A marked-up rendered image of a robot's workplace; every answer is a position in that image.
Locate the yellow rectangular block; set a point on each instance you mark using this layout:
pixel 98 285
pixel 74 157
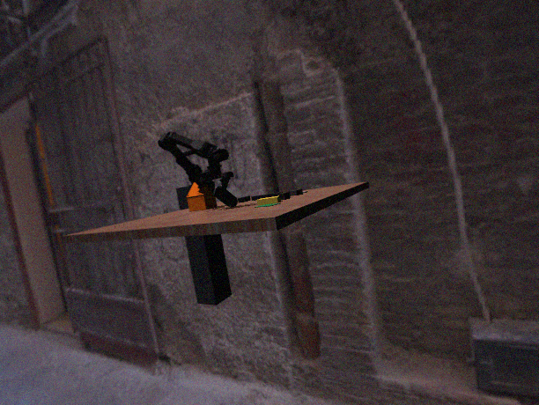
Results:
pixel 269 200

